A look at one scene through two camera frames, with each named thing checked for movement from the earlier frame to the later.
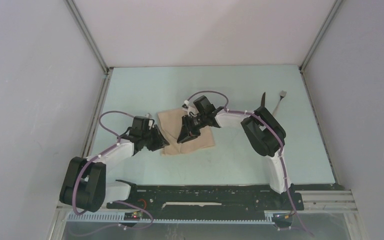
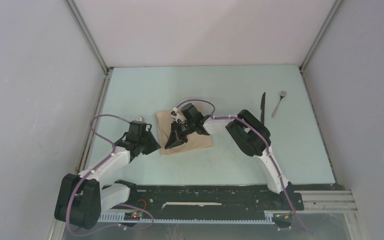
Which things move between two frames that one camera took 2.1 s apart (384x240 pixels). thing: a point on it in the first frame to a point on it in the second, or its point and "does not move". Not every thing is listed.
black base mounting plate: (207, 199) does not move
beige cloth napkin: (169, 123) does not move
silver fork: (282, 93) does not move
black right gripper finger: (191, 127) to (177, 136)
